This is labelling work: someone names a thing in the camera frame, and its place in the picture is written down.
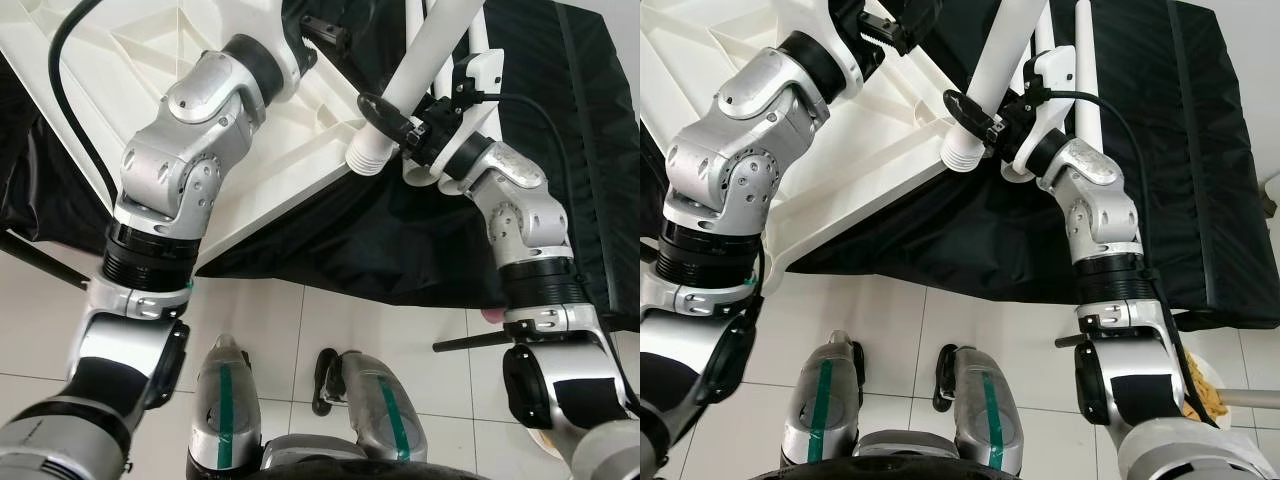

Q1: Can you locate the yellow crumpled cloth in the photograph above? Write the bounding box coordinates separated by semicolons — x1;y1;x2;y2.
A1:
1184;355;1217;426

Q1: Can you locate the black cloth table cover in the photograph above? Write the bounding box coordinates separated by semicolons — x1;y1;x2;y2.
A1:
785;0;1280;333
0;0;641;333

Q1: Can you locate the silver left robot leg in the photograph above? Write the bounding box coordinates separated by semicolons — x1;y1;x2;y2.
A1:
780;340;867;473
187;335;264;479

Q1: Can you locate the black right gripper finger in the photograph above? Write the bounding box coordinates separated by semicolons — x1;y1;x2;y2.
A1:
358;93;413;147
944;89;998;139

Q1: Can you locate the silver right robot leg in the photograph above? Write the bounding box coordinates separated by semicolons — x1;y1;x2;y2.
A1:
935;345;1027;477
313;348;427;464

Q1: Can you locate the white plastic table top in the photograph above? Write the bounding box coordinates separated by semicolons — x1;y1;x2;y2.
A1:
640;0;993;273
0;0;401;273

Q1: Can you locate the black robot torso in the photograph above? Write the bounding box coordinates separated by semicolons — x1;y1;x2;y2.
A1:
255;435;541;480
750;440;1116;480

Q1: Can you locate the silver robot leg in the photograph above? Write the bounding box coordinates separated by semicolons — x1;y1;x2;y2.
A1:
935;345;1027;477
187;335;264;479
780;340;867;473
313;348;427;464

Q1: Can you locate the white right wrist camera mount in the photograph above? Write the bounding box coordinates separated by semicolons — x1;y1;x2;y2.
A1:
1003;45;1081;183
400;50;506;193

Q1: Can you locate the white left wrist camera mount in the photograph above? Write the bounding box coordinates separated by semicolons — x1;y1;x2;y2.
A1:
268;15;323;96
830;0;889;91

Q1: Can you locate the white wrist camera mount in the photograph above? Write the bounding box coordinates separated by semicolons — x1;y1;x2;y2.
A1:
1003;45;1081;183
400;50;506;193
268;15;323;96
830;0;889;91

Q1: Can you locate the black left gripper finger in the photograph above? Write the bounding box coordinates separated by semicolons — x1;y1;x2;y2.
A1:
887;0;948;33

